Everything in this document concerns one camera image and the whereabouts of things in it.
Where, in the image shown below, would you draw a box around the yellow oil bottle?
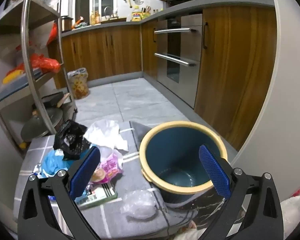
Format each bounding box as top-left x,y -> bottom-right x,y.
130,8 -> 143,22

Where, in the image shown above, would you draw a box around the wooden kitchen cabinets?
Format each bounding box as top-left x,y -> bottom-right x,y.
49,5 -> 277,152

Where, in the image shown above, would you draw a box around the black plastic bag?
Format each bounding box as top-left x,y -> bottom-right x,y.
53,120 -> 88,161

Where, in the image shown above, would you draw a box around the blue bin with yellow rim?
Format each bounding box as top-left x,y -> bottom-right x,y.
139,121 -> 228,209

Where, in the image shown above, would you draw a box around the dark frying pan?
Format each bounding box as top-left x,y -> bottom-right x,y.
41,91 -> 70,108

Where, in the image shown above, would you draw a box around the white door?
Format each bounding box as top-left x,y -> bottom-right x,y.
231,0 -> 300,205

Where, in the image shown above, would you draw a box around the clear plastic bag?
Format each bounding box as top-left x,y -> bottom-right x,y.
120,189 -> 158,219

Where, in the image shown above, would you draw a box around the printed bin with plastic liner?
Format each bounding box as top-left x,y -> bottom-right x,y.
67,67 -> 90,100

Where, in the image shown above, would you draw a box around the orange plastic bag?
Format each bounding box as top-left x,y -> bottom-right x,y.
30,54 -> 61,73

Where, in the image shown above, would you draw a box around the amber jar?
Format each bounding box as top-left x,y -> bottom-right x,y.
90,10 -> 101,25

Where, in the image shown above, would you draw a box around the white plastic bag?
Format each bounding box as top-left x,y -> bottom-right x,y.
84,120 -> 128,153
27,20 -> 58,50

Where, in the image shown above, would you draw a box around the white fluffy cloth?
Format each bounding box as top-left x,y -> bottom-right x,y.
281,194 -> 300,230

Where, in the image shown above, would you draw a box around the stainless steel oven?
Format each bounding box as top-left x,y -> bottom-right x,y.
154,14 -> 203,108

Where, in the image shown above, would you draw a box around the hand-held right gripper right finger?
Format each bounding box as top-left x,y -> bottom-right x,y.
199,144 -> 284,240

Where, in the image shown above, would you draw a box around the metal pot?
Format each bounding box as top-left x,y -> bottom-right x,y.
61,16 -> 73,32

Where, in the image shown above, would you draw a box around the grey pot lid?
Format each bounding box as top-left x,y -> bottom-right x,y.
21,106 -> 63,140

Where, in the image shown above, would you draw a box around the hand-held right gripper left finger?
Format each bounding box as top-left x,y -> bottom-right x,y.
17,146 -> 102,240

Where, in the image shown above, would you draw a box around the blue plastic bag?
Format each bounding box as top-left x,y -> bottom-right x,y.
41,149 -> 73,178

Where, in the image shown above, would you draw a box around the yellow packet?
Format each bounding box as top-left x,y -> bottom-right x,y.
2,70 -> 24,85

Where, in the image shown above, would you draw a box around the white green medicine box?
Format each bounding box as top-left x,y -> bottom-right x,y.
75,182 -> 118,208

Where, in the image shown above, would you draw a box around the grey checked cloth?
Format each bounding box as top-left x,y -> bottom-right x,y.
14,120 -> 199,235

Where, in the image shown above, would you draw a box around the pink snack wrapper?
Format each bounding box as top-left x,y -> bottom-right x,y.
91,147 -> 124,184

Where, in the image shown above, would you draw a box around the colourful snack packets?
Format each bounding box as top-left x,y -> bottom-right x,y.
71,17 -> 90,30

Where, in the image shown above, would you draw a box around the red plastic bag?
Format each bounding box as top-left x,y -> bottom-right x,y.
47,22 -> 58,46

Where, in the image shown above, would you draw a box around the metal shelf rack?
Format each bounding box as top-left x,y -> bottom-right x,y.
0,0 -> 78,155

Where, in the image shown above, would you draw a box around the grey kitchen countertop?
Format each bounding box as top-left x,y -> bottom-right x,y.
61,0 -> 275,38

